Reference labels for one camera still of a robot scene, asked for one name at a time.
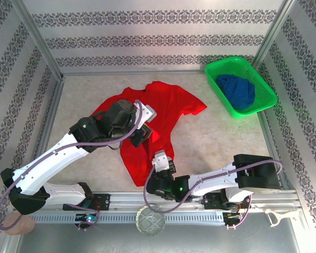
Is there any aluminium side rail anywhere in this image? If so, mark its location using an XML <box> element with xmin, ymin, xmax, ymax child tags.
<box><xmin>256</xmin><ymin>110</ymin><xmax>295</xmax><ymax>192</ymax></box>
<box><xmin>24</xmin><ymin>76</ymin><xmax>66</xmax><ymax>193</ymax></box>

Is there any blue cloth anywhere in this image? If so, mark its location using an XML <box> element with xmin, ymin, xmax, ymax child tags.
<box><xmin>215</xmin><ymin>74</ymin><xmax>256</xmax><ymax>111</ymax></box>

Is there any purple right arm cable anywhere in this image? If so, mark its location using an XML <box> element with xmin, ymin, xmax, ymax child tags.
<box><xmin>143</xmin><ymin>159</ymin><xmax>284</xmax><ymax>230</ymax></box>

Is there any pink plastic cup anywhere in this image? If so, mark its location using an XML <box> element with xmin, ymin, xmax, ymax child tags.
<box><xmin>3</xmin><ymin>213</ymin><xmax>36</xmax><ymax>235</ymax></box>

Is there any aluminium back rail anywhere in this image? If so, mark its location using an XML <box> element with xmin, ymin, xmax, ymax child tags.
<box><xmin>61</xmin><ymin>69</ymin><xmax>207</xmax><ymax>77</ymax></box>

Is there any small connector board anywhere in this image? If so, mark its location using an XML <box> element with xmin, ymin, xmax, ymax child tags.
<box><xmin>223</xmin><ymin>211</ymin><xmax>245</xmax><ymax>225</ymax></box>
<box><xmin>75</xmin><ymin>212</ymin><xmax>100</xmax><ymax>225</ymax></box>

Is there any white peeler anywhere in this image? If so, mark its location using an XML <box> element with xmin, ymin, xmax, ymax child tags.
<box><xmin>265</xmin><ymin>209</ymin><xmax>298</xmax><ymax>229</ymax></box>

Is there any slotted grey cable duct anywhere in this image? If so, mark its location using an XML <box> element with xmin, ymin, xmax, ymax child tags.
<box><xmin>28</xmin><ymin>212</ymin><xmax>224</xmax><ymax>225</ymax></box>

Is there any aluminium mounting rail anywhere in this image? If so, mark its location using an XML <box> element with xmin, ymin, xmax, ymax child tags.
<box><xmin>14</xmin><ymin>191</ymin><xmax>301</xmax><ymax>211</ymax></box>

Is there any red t-shirt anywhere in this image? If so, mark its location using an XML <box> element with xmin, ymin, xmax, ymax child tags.
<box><xmin>90</xmin><ymin>81</ymin><xmax>208</xmax><ymax>187</ymax></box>

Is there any green plastic basket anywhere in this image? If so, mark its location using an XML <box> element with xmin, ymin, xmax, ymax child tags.
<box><xmin>204</xmin><ymin>56</ymin><xmax>279</xmax><ymax>120</ymax></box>

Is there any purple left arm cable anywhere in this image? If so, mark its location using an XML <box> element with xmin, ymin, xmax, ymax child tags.
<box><xmin>0</xmin><ymin>99</ymin><xmax>144</xmax><ymax>232</ymax></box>

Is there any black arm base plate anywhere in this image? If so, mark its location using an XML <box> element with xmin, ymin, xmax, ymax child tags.
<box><xmin>202</xmin><ymin>192</ymin><xmax>252</xmax><ymax>211</ymax></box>
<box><xmin>62</xmin><ymin>193</ymin><xmax>111</xmax><ymax>211</ymax></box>

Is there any aluminium corner post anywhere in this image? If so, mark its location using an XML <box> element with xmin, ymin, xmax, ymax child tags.
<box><xmin>251</xmin><ymin>0</ymin><xmax>298</xmax><ymax>69</ymax></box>
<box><xmin>11</xmin><ymin>0</ymin><xmax>65</xmax><ymax>80</ymax></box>

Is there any patterned round glass dish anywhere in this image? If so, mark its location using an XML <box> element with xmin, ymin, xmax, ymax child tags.
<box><xmin>135</xmin><ymin>204</ymin><xmax>166</xmax><ymax>237</ymax></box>

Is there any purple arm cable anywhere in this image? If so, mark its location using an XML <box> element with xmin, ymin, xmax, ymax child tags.
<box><xmin>0</xmin><ymin>99</ymin><xmax>144</xmax><ymax>232</ymax></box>
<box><xmin>143</xmin><ymin>159</ymin><xmax>284</xmax><ymax>230</ymax></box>

